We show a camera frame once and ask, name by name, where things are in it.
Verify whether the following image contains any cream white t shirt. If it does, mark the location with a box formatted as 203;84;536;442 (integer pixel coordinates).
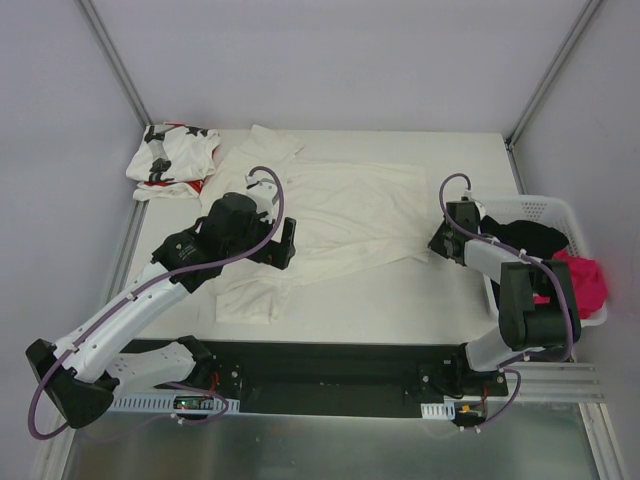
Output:
200;126;430;324

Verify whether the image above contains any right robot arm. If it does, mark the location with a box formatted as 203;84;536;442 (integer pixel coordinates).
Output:
428;199;581;395

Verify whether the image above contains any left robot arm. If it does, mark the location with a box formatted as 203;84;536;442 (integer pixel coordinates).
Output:
26;192;296;438

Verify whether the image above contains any black garment in basket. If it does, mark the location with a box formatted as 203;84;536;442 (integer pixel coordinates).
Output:
480;216;569;260

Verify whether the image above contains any red white folded shirt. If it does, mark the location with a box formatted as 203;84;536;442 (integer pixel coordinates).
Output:
133;180;204;202

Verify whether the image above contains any white plastic laundry basket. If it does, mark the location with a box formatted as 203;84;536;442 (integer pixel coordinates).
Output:
479;195;608;327

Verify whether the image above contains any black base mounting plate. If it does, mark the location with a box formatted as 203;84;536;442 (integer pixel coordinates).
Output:
124;339;509;419

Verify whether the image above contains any white black patterned folded shirt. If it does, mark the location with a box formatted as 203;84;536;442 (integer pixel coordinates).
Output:
126;123;221;183

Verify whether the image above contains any pink garment in basket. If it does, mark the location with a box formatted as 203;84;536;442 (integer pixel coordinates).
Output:
551;250;608;320

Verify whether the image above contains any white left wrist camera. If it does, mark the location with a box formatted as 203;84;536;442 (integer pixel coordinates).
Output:
245;174;279;224

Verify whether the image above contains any right white cable duct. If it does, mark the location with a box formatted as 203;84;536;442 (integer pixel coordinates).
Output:
420;401;456;421

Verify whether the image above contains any white cable duct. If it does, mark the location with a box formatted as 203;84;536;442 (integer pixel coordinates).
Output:
109;392;240;415
420;401;456;421

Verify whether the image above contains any left white cable duct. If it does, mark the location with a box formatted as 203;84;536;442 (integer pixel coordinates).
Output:
109;392;240;415

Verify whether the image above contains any right aluminium frame post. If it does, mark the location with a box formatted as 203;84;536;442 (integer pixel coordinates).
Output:
505;0;605;152

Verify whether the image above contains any aluminium frame post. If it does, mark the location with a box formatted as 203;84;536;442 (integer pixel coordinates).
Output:
505;0;605;152
74;0;152;128

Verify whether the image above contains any left aluminium frame post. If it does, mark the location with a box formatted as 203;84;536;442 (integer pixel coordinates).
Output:
74;0;152;128

